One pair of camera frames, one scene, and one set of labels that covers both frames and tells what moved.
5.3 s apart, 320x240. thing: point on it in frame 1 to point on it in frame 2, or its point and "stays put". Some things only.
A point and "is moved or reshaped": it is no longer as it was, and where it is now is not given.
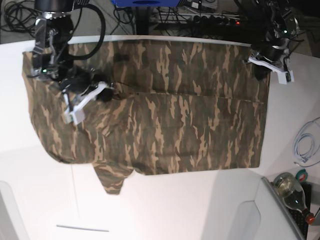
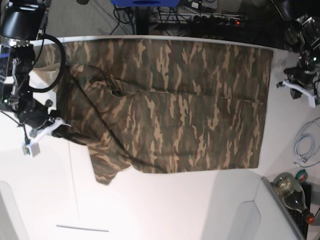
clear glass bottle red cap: x=290 y=189 stays put
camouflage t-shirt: x=176 y=105 is moved or reshaped
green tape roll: x=301 y=175 stays put
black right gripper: x=274 y=51 to x=299 y=74
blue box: x=146 y=3 stays put
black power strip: x=212 y=21 stays put
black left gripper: x=78 y=82 to x=37 y=115
